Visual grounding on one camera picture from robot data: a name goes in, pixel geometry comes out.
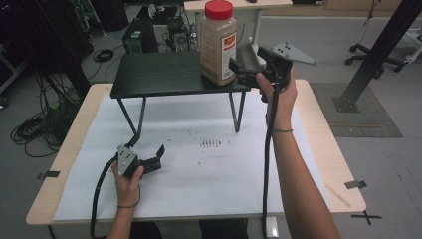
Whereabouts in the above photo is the clear tape strip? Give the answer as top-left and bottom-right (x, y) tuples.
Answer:
(324, 183), (351, 209)

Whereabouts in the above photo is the black computer tower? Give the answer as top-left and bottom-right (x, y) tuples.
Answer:
(121, 17), (159, 55)

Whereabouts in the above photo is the person's left hand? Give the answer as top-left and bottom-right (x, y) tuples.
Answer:
(110, 160), (145, 209)

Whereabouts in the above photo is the person's right leg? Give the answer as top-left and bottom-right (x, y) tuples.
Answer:
(198, 218), (249, 239)

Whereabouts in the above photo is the coiled black cable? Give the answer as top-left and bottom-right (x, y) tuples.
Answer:
(93, 49), (114, 63)

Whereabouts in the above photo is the black hair tie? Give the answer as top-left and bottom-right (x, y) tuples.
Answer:
(116, 185), (142, 210)
(265, 114), (295, 133)

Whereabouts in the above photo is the white metal stand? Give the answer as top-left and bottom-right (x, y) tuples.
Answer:
(402, 28), (422, 66)

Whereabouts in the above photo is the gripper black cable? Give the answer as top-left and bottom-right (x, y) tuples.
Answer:
(90, 153), (120, 239)
(261, 61), (284, 239)

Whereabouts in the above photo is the grey floor mat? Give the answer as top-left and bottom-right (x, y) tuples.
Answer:
(310, 82), (404, 138)

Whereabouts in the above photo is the person's leg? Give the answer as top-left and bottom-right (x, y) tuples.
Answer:
(198, 218), (249, 239)
(130, 221), (163, 239)

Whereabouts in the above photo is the black metal post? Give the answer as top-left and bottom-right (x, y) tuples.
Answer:
(332, 0), (422, 114)

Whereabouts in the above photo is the person's left leg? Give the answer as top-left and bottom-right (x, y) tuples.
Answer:
(130, 221), (163, 239)

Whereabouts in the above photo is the red-lidded spice jar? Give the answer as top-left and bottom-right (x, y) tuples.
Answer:
(199, 0), (238, 87)

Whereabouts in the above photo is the person's right hand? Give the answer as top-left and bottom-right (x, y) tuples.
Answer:
(255, 71), (299, 132)

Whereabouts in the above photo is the black hanging cable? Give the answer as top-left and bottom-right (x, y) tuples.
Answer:
(360, 0), (381, 45)

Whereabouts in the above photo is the white paper sheet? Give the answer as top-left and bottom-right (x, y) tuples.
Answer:
(53, 89), (332, 223)

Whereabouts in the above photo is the bundle of floor cables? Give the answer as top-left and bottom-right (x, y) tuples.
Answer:
(9, 73), (84, 158)

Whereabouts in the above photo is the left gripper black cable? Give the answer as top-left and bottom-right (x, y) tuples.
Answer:
(90, 153), (120, 239)

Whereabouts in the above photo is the black tape strip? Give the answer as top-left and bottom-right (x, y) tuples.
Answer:
(36, 169), (62, 181)
(343, 179), (368, 190)

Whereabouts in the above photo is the black office chair base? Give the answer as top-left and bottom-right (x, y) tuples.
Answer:
(344, 43), (412, 80)

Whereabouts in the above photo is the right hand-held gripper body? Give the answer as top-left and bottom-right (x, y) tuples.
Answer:
(247, 41), (318, 88)

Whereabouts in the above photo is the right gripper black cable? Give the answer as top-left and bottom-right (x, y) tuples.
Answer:
(261, 61), (284, 239)

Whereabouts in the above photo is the small computer with fan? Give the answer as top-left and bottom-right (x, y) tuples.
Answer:
(167, 18), (191, 53)

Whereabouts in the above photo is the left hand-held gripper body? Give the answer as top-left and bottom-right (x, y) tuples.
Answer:
(116, 144), (146, 180)

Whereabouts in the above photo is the black wooden shelf riser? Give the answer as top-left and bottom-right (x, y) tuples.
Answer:
(109, 49), (252, 148)

